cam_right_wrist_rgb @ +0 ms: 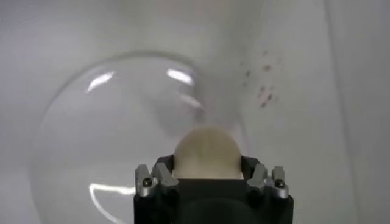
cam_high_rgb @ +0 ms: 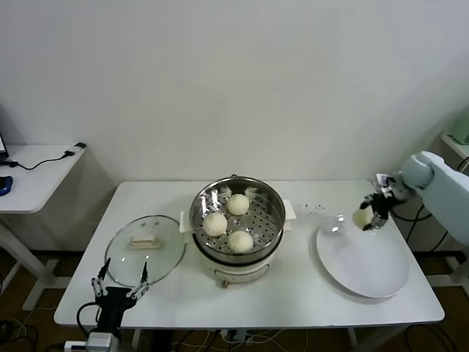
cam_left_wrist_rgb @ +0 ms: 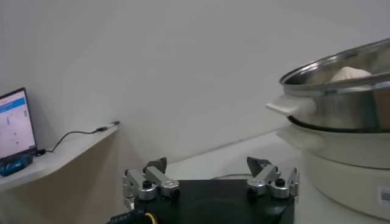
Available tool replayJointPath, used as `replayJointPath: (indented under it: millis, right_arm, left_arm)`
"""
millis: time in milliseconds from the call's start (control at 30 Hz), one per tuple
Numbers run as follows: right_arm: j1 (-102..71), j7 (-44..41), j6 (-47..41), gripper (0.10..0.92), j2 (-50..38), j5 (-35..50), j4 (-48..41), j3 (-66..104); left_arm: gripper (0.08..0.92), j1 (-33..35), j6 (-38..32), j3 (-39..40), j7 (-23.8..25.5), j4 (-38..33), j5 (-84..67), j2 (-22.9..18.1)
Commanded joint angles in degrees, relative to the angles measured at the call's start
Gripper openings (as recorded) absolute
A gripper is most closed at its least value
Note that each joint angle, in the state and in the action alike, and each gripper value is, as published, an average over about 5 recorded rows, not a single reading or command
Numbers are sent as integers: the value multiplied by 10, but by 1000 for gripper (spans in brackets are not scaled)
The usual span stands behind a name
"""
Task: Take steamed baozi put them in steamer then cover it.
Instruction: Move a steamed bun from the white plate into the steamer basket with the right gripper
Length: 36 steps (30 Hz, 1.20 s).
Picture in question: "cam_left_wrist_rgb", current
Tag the cream electric cooker base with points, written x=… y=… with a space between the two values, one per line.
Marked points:
x=341 y=170

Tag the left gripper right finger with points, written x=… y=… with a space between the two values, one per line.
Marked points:
x=265 y=179

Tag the white side table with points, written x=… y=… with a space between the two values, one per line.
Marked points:
x=61 y=155

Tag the stainless steel steamer basket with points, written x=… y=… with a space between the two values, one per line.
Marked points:
x=335 y=109

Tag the black laptop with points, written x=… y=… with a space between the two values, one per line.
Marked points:
x=15 y=128

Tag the white steamed baozi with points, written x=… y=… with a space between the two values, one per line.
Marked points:
x=350 y=74

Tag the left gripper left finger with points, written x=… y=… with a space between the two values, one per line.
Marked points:
x=158 y=179

